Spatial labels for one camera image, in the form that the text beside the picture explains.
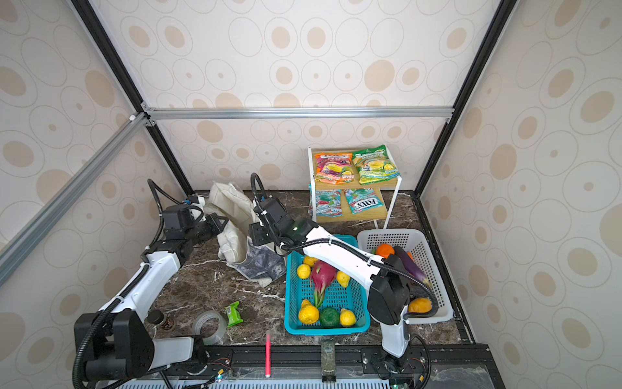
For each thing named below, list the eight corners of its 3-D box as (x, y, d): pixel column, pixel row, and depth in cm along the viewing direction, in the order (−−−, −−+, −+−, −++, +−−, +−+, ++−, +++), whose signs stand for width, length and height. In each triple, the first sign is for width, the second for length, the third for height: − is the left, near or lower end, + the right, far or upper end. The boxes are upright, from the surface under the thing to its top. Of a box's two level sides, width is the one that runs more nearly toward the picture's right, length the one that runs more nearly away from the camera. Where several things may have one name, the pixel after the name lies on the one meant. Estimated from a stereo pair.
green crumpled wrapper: (229, 326, 82) (227, 324, 80) (227, 307, 86) (224, 304, 84) (243, 321, 83) (241, 319, 81) (239, 302, 87) (237, 300, 85)
